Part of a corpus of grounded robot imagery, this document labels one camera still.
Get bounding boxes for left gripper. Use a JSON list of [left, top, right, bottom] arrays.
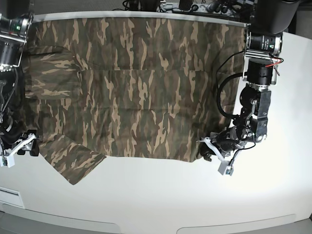
[[199, 130, 246, 161]]

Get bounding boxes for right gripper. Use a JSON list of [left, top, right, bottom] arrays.
[[4, 130, 39, 157]]

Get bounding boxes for camouflage T-shirt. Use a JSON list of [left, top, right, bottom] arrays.
[[22, 18, 245, 185]]

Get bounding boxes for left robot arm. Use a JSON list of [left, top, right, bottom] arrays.
[[200, 0, 300, 161]]

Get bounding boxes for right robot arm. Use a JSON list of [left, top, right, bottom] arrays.
[[0, 12, 39, 166]]

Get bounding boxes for white label bottom left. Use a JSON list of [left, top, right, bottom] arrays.
[[0, 187, 25, 209]]

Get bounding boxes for power strip with cables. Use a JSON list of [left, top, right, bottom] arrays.
[[156, 0, 258, 16]]

